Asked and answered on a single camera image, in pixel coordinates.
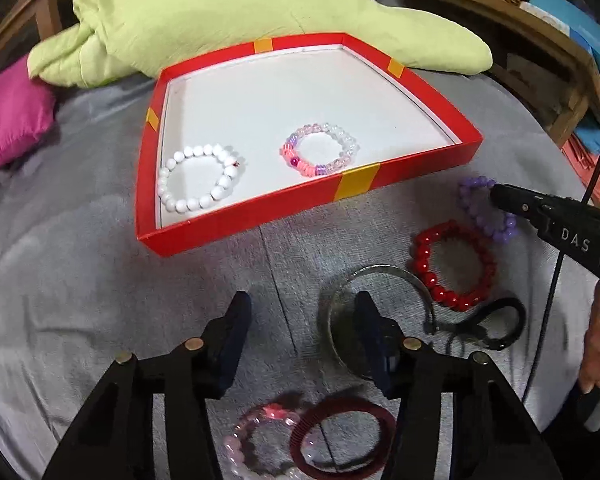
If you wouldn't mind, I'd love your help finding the red bead bracelet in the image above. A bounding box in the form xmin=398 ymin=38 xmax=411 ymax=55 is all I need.
xmin=411 ymin=220 xmax=497 ymax=313

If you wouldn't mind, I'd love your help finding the white bead bracelet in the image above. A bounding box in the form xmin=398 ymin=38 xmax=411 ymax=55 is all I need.
xmin=156 ymin=143 xmax=243 ymax=215

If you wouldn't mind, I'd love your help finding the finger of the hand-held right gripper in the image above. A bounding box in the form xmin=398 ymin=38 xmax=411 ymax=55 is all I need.
xmin=489 ymin=183 xmax=547 ymax=231

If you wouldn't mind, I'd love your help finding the wooden shelf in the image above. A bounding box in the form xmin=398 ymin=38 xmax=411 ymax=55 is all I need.
xmin=380 ymin=0 xmax=600 ymax=147

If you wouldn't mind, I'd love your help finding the red cardboard box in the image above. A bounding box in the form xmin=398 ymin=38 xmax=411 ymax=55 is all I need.
xmin=135 ymin=32 xmax=484 ymax=258

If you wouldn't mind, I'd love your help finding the purple bead bracelet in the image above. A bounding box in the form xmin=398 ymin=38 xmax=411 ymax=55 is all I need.
xmin=458 ymin=176 xmax=518 ymax=244

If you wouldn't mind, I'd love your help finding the dark red hair tie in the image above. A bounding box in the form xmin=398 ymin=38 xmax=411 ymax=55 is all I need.
xmin=289 ymin=396 xmax=398 ymax=479

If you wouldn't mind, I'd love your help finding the pink and clear bead bracelet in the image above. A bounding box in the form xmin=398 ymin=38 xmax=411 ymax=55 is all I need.
xmin=280 ymin=122 xmax=361 ymax=178

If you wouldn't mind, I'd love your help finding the magenta pillow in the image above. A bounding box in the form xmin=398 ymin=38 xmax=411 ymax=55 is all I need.
xmin=0 ymin=55 xmax=57 ymax=175

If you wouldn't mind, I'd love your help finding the wooden cabinet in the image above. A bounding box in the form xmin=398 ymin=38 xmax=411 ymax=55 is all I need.
xmin=0 ymin=0 xmax=83 ymax=88

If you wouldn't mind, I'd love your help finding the black cord bracelet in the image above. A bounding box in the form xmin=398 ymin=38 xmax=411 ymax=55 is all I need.
xmin=432 ymin=297 xmax=527 ymax=352

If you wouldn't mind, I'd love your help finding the blue book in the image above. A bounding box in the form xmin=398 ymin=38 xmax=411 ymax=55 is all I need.
xmin=519 ymin=0 xmax=600 ymax=81

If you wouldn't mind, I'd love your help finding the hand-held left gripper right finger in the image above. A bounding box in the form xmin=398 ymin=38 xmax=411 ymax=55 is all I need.
xmin=354 ymin=291 xmax=563 ymax=480

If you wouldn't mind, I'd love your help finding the pale pink bead bracelet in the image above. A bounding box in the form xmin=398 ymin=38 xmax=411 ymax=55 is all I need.
xmin=222 ymin=402 xmax=306 ymax=480

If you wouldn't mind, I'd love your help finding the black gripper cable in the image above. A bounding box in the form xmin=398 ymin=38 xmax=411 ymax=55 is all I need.
xmin=522 ymin=127 xmax=600 ymax=403

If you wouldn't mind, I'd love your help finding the light green quilt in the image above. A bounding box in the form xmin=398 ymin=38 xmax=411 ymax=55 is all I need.
xmin=27 ymin=0 xmax=494 ymax=89

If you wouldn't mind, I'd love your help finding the silver metal bangle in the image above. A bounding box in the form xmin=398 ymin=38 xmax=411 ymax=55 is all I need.
xmin=318 ymin=265 xmax=438 ymax=381

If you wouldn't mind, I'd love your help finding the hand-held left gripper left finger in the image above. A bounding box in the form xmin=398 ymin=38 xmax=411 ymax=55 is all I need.
xmin=42 ymin=291 xmax=253 ymax=480

